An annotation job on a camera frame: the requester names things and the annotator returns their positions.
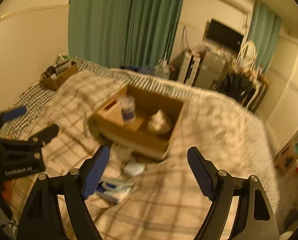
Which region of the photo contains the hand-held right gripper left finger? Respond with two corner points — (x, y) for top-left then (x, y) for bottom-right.
(16, 145), (110, 240)

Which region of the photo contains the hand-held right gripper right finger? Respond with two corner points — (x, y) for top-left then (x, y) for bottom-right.
(187, 147), (281, 240)

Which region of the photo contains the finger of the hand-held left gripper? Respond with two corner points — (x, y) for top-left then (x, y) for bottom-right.
(0, 106), (27, 137)
(0, 124), (60, 155)

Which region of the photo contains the blue white tissue packet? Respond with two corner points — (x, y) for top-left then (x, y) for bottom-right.
(95, 179), (136, 204)

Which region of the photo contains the white earbuds case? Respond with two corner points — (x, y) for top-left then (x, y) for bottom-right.
(123, 162), (146, 176)

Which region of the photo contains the clear plastic jar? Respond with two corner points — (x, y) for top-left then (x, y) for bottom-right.
(120, 95), (136, 123)

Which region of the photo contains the checked fleece blanket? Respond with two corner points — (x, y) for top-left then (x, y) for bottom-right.
(8, 69), (281, 240)

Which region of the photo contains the striped bed cover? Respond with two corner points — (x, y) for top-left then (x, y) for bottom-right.
(0, 56), (209, 140)

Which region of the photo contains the small cardboard box with clutter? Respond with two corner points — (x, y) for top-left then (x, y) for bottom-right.
(41, 54), (79, 91)

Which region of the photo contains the small cardboard box on floor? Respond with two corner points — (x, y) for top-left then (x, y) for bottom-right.
(274, 146), (298, 177)

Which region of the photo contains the black clothing on chair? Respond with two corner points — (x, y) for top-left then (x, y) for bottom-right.
(218, 72), (258, 108)

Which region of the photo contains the grey cabinet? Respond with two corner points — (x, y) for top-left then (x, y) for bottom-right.
(183, 49), (233, 89)

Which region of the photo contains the clear water bottle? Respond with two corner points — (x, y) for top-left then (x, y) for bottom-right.
(154, 59), (170, 80)

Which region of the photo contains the round vanity mirror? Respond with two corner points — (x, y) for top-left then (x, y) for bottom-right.
(237, 40), (257, 68)

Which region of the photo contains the pale green curtain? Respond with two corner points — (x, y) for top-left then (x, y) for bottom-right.
(246, 1), (282, 74)

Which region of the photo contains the wall-mounted television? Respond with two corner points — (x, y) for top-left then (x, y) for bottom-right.
(204, 18), (245, 53)

